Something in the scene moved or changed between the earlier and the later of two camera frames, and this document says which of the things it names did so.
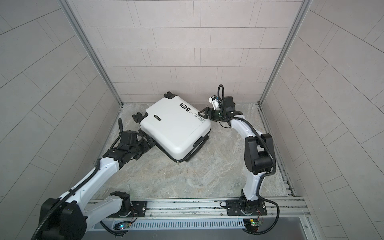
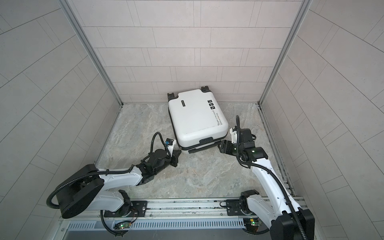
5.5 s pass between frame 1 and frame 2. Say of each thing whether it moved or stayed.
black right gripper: moved
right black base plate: stayed
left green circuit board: stayed
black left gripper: moved
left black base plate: stayed
